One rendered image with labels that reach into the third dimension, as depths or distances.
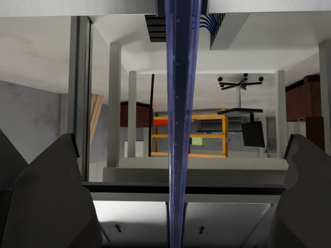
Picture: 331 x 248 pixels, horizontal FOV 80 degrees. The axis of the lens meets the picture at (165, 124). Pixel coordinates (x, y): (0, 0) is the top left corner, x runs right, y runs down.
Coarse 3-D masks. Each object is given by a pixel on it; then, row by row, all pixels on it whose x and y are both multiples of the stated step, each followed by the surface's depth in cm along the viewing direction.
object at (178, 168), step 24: (168, 0) 8; (192, 0) 8; (168, 24) 8; (192, 24) 8; (168, 48) 9; (192, 48) 9; (168, 72) 10; (192, 72) 10; (168, 96) 11; (192, 96) 11; (168, 120) 12; (168, 144) 13
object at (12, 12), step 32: (0, 0) 9; (32, 0) 9; (64, 0) 9; (96, 0) 9; (128, 0) 9; (160, 0) 9; (224, 0) 9; (256, 0) 9; (288, 0) 9; (320, 0) 9
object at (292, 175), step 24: (288, 144) 11; (312, 144) 10; (288, 168) 9; (312, 168) 8; (288, 192) 7; (312, 192) 7; (288, 216) 6; (312, 216) 6; (288, 240) 6; (312, 240) 6
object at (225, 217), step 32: (96, 192) 22; (128, 192) 28; (160, 192) 28; (192, 192) 28; (224, 192) 28; (256, 192) 27; (128, 224) 26; (160, 224) 25; (192, 224) 25; (224, 224) 25; (256, 224) 24
